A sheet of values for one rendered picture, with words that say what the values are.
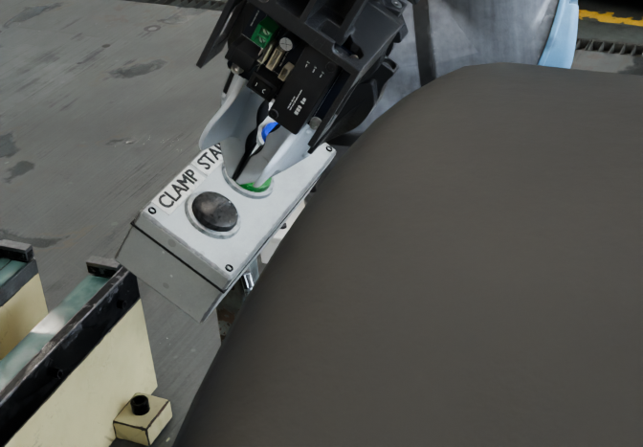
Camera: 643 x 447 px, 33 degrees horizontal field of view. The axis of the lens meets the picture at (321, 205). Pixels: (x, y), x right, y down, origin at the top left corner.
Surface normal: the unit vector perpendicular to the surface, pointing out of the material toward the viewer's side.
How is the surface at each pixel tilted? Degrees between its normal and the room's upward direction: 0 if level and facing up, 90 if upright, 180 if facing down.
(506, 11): 91
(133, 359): 90
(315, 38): 90
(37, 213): 0
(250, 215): 34
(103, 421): 90
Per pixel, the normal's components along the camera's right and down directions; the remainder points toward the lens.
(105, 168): -0.07, -0.86
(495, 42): -0.14, 0.51
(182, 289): -0.39, 0.50
